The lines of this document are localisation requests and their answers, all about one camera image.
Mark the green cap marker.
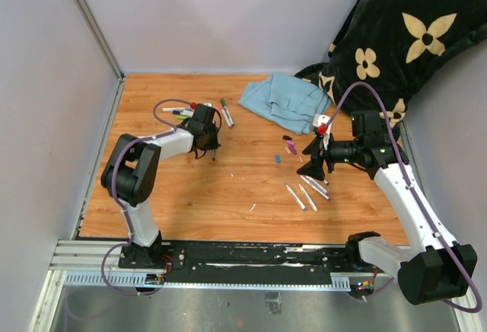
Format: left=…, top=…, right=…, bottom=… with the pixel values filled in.
left=220, top=98, right=235, bottom=126

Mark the red pink cap marker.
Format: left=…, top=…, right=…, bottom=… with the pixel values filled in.
left=219, top=104, right=234, bottom=129

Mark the navy green marker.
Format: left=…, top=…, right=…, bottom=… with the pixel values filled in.
left=172, top=110, right=193, bottom=117

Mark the purple cable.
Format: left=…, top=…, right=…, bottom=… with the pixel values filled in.
left=325, top=81, right=483, bottom=313
left=100, top=98, right=197, bottom=297

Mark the white slim marker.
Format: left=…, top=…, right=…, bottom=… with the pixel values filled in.
left=298, top=184, right=318, bottom=212

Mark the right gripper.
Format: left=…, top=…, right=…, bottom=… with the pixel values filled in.
left=297, top=132, right=362, bottom=180

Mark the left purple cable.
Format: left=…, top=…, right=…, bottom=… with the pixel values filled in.
left=100, top=98, right=197, bottom=297

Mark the light blue cloth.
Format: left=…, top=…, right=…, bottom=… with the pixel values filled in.
left=238, top=73, right=331, bottom=135

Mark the magenta cap marker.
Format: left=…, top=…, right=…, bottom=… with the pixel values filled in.
left=300, top=175, right=330, bottom=201

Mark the magenta pen cap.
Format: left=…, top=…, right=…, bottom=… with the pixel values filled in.
left=288, top=145, right=297, bottom=155

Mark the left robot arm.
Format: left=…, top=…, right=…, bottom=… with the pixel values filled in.
left=100, top=104, right=222, bottom=269

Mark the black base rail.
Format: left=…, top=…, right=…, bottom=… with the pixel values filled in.
left=118, top=240, right=375, bottom=286

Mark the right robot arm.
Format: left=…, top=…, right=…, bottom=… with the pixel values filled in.
left=297, top=110, right=477, bottom=305

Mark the light blue cap marker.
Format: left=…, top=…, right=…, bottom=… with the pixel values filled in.
left=285, top=184, right=307, bottom=211

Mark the aluminium corner post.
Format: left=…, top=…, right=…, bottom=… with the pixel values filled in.
left=73, top=0, right=125, bottom=81

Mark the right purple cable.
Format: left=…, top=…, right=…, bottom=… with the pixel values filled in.
left=325, top=81, right=483, bottom=313

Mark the pink marker pen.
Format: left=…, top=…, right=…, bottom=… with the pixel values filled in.
left=304, top=176, right=328, bottom=194

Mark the black floral blanket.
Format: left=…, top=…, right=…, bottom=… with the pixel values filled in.
left=297, top=0, right=486, bottom=133

